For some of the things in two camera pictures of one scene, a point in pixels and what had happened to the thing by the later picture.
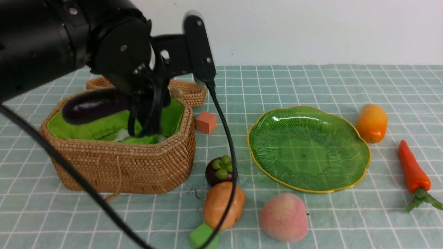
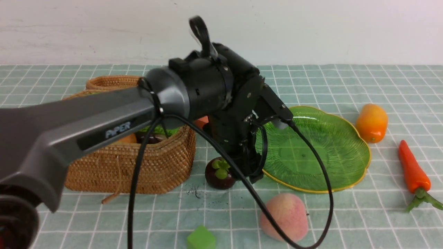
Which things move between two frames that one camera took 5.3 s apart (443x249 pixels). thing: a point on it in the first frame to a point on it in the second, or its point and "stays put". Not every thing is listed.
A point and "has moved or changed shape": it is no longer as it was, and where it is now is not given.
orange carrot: (417, 182) stays put
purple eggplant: (88, 106) has moved or changed shape
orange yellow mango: (371, 120) stays put
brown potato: (216, 202) to (131, 139)
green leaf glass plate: (309, 149) stays put
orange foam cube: (206, 122) stays put
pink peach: (284, 217) stays put
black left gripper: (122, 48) to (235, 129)
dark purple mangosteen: (219, 169) stays put
